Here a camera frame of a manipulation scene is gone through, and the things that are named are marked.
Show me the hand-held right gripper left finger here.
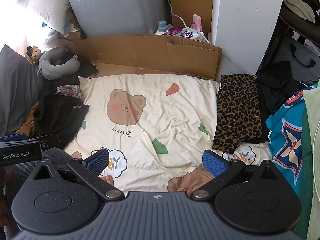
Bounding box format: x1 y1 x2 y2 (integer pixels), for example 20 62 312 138
32 148 125 201

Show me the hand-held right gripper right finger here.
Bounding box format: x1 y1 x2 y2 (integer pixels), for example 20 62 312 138
190 150 279 201

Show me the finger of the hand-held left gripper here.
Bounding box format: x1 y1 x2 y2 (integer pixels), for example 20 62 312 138
0 133 61 147

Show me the black garment with bear-print lining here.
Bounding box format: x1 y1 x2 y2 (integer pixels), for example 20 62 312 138
34 84 90 149

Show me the brown garment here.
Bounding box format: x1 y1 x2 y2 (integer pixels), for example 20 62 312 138
15 101 38 137

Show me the dark grey pillow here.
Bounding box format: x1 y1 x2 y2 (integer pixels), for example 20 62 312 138
0 44 45 137

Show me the leopard print garment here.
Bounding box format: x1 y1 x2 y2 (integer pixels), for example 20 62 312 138
212 74 269 155

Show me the cream bear printed blanket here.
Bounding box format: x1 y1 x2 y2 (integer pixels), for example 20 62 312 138
64 74 274 193

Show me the blue printed cloth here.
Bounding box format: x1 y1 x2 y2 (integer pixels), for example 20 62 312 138
265 85 313 230

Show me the grey neck pillow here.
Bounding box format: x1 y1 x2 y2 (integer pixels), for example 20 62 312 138
37 47 80 81

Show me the small teddy bear toy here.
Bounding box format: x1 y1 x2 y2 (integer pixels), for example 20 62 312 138
26 46 42 62

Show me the black cloth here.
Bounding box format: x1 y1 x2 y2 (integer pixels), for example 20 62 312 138
59 54 98 85

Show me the black jacket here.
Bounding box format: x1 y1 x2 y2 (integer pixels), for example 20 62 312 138
256 61 309 114

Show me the green cloth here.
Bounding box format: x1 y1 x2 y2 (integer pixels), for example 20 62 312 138
299 79 320 240

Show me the large brown cardboard sheet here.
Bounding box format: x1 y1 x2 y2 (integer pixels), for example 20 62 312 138
59 34 223 80

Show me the small cardboard piece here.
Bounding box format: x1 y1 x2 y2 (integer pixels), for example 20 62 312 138
65 5 87 40

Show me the purple and white refill bag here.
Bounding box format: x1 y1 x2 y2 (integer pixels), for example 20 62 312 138
168 27 208 42

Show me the white pillow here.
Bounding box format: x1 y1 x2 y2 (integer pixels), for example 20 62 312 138
15 0 73 37

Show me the pink bottle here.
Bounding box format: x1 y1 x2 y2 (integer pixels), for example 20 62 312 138
190 14 204 34

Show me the white detergent bottle teal cap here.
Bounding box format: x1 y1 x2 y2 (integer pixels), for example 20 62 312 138
155 21 173 35

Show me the grey plastic-wrapped board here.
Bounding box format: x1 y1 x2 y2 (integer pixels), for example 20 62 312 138
61 0 173 39

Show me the beige cloth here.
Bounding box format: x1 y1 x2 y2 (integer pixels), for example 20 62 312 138
283 0 317 23

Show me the grey bag with black handle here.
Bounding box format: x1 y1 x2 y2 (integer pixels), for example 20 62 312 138
271 37 320 87

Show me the white cable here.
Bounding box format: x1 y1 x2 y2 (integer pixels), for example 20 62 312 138
166 0 256 77

